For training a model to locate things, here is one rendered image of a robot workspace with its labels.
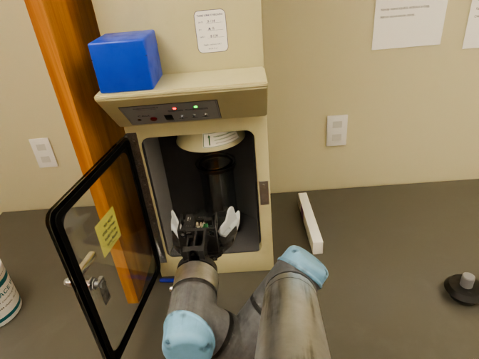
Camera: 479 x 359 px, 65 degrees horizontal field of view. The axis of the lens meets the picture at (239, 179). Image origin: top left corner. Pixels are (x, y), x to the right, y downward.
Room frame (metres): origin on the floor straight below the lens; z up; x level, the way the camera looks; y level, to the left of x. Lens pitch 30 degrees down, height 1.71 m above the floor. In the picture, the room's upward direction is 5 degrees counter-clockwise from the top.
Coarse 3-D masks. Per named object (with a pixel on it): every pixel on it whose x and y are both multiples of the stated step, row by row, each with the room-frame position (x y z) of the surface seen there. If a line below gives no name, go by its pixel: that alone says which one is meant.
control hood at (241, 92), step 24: (192, 72) 0.79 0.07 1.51; (216, 72) 0.77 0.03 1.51; (240, 72) 0.75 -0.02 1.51; (264, 72) 0.75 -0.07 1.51; (96, 96) 0.69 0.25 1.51; (120, 96) 0.68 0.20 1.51; (144, 96) 0.68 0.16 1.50; (168, 96) 0.68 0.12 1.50; (192, 96) 0.69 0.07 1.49; (216, 96) 0.69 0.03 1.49; (240, 96) 0.69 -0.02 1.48; (264, 96) 0.70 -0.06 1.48; (120, 120) 0.75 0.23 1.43; (192, 120) 0.76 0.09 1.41
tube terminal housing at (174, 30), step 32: (96, 0) 0.80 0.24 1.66; (128, 0) 0.80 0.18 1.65; (160, 0) 0.80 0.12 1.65; (192, 0) 0.79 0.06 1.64; (224, 0) 0.79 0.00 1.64; (256, 0) 0.79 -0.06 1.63; (160, 32) 0.80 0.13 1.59; (192, 32) 0.79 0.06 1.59; (256, 32) 0.79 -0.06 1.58; (192, 64) 0.79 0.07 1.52; (224, 64) 0.79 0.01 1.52; (256, 64) 0.79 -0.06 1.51; (128, 128) 0.80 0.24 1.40; (160, 128) 0.80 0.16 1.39; (192, 128) 0.79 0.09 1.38; (224, 128) 0.79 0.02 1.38; (256, 128) 0.79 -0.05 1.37; (256, 160) 0.79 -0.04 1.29; (224, 256) 0.79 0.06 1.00; (256, 256) 0.79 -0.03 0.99
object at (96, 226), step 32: (128, 160) 0.76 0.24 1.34; (96, 192) 0.62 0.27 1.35; (128, 192) 0.73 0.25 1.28; (64, 224) 0.51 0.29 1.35; (96, 224) 0.59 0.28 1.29; (128, 224) 0.69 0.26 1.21; (96, 256) 0.56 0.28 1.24; (128, 256) 0.66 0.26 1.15; (96, 288) 0.53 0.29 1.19; (128, 288) 0.62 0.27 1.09; (128, 320) 0.59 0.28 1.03
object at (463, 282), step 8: (448, 280) 0.66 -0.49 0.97; (456, 280) 0.66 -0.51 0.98; (464, 280) 0.63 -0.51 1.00; (472, 280) 0.63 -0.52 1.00; (448, 288) 0.64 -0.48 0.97; (456, 288) 0.63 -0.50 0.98; (464, 288) 0.63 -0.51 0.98; (472, 288) 0.62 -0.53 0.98; (456, 296) 0.61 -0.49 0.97; (464, 296) 0.61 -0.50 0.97; (472, 296) 0.60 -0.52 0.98; (464, 304) 0.61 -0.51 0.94; (472, 304) 0.60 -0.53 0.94
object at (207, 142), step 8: (184, 136) 0.85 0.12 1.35; (192, 136) 0.83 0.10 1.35; (200, 136) 0.82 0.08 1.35; (208, 136) 0.82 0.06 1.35; (216, 136) 0.82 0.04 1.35; (224, 136) 0.83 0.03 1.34; (232, 136) 0.84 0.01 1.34; (240, 136) 0.86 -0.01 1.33; (184, 144) 0.84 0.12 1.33; (192, 144) 0.82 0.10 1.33; (200, 144) 0.82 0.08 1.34; (208, 144) 0.81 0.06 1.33; (216, 144) 0.81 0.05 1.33; (224, 144) 0.82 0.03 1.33; (232, 144) 0.83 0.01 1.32
